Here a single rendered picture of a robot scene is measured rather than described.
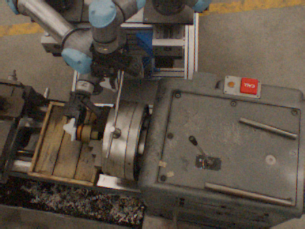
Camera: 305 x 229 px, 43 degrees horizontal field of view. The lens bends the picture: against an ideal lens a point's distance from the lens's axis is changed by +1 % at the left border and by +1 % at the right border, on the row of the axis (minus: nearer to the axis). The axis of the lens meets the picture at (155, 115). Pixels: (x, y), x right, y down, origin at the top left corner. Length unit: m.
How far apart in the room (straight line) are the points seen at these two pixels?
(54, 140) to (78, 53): 0.60
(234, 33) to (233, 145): 1.81
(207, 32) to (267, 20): 0.47
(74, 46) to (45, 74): 1.68
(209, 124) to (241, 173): 0.21
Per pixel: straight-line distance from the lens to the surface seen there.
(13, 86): 1.94
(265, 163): 1.38
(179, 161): 1.35
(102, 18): 1.10
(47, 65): 3.08
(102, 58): 1.25
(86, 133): 1.56
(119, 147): 1.42
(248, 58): 3.00
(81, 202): 2.04
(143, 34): 1.84
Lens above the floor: 2.56
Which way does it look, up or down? 68 degrees down
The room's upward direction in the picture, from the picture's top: 7 degrees counter-clockwise
